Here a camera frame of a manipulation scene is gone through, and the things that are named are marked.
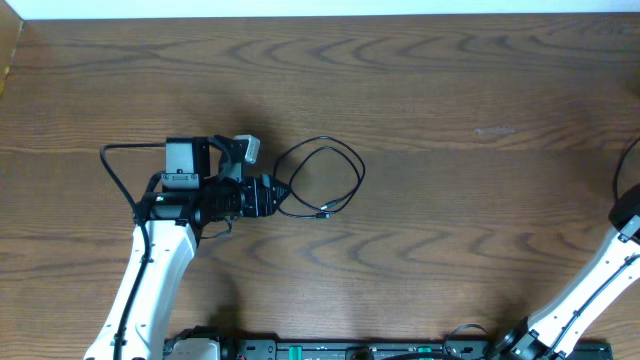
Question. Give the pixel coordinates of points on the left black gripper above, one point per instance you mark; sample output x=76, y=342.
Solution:
x=260, y=197

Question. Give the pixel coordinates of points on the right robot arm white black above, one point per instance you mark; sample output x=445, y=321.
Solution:
x=553, y=331

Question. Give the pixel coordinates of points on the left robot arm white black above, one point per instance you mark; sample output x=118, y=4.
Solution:
x=203, y=182

